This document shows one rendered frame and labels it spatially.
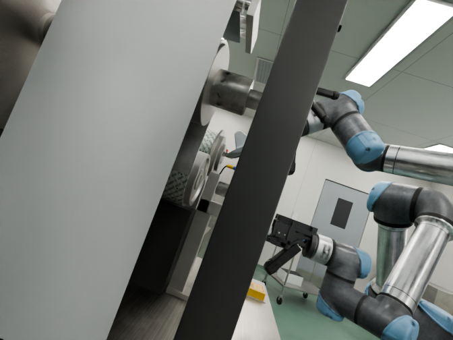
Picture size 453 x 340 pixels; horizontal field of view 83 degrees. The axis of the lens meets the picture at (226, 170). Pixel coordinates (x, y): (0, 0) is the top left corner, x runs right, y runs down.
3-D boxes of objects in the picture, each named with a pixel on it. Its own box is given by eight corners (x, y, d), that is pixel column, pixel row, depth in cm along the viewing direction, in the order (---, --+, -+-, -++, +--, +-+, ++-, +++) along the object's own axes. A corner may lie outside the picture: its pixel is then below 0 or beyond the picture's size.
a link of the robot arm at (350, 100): (371, 103, 60) (352, 81, 65) (327, 119, 61) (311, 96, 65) (362, 124, 67) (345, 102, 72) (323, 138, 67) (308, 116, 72)
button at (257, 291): (263, 301, 76) (265, 294, 76) (240, 293, 76) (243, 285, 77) (261, 293, 83) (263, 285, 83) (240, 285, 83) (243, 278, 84)
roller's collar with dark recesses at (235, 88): (242, 108, 40) (255, 72, 41) (207, 96, 41) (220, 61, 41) (241, 120, 47) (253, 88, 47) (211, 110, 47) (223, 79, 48)
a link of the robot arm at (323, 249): (317, 260, 74) (327, 268, 66) (303, 255, 74) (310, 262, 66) (325, 236, 74) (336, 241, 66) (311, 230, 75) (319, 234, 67)
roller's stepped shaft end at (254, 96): (280, 114, 42) (286, 96, 42) (245, 102, 42) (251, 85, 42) (276, 120, 45) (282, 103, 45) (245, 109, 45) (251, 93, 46)
